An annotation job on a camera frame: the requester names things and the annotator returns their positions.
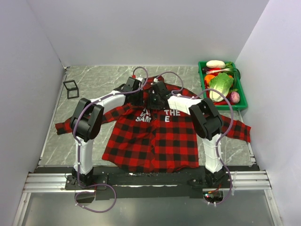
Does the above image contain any red black plaid shirt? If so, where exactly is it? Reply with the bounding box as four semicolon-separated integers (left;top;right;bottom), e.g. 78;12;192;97
55;75;252;174

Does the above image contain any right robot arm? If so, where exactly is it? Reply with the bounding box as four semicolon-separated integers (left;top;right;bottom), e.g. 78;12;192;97
148;81;225;188

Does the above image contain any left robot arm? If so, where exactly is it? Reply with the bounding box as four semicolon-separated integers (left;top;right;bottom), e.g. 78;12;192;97
70;77;147;189

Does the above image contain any black brooch display box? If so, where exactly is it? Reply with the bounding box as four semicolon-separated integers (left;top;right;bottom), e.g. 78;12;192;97
63;80;79;99

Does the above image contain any orange fruit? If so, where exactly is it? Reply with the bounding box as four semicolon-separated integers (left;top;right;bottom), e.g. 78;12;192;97
204;74;215;83

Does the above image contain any dark purple eggplant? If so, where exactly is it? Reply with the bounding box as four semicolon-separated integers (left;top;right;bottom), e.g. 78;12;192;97
201;66;210;73

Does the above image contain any red chili pepper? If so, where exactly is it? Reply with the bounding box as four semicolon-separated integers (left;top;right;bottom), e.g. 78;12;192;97
214;101;228;105

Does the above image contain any white potato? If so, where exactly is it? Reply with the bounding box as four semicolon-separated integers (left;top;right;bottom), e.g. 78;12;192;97
206;60;226;69

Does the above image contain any green plastic tray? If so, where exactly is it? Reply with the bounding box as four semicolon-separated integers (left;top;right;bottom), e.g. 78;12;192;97
198;61;248;111

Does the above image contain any green white cabbage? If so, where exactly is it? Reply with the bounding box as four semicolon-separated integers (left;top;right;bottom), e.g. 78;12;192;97
209;73;234;102

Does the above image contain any purple onion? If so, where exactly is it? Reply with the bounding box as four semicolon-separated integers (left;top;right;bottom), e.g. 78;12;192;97
230;91;240;104

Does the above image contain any white green onion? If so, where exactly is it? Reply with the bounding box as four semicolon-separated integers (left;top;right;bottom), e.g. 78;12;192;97
206;68;237;74

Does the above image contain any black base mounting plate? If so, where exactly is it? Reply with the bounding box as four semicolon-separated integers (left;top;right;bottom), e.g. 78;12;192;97
67;167;230;201

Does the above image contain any small circuit board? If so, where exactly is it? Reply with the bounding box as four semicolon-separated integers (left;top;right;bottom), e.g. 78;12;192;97
204;191;224;203

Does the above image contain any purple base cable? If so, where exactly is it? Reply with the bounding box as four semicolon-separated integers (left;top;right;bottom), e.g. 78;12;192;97
74;183;117;213

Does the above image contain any aluminium frame rail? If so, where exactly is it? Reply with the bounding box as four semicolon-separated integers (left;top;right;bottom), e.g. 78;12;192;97
23;171;271;193

